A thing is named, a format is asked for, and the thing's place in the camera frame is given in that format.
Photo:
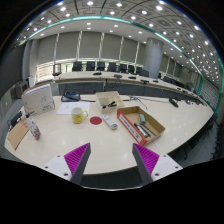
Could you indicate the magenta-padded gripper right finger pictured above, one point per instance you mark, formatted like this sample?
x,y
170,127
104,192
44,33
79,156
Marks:
x,y
146,159

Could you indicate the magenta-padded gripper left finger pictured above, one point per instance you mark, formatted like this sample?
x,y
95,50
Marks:
x,y
77,158

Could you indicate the black marker pen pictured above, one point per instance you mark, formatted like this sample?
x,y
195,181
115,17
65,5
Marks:
x,y
149,130
141,130

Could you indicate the teal whiteboard eraser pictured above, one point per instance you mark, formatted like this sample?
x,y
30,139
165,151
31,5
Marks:
x,y
142,118

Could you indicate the flat round red coaster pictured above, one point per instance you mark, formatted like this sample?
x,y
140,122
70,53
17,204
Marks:
x,y
96,120

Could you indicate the white and yellow mug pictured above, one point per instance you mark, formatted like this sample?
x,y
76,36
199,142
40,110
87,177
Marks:
x,y
78,115

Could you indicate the open cardboard box red label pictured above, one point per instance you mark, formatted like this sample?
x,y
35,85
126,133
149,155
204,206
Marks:
x,y
130,116

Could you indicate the white remote control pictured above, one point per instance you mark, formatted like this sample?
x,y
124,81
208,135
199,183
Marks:
x,y
109,122

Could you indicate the black desk microphone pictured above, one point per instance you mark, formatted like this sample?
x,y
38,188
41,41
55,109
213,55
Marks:
x,y
173,102

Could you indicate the flat brown cardboard piece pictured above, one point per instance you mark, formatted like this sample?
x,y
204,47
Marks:
x,y
17,133

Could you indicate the beige divided organizer box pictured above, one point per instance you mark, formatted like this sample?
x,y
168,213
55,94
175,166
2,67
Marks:
x,y
106,96

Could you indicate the white carton box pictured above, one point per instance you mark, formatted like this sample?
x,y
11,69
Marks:
x,y
38,100

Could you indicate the long curved conference desk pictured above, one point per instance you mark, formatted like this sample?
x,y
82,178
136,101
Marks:
x,y
86,87

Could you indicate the row of black office chairs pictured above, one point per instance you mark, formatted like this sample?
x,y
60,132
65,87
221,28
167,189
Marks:
x,y
100,66

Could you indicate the group of ceiling lights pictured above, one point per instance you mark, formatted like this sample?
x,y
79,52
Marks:
x,y
143,12

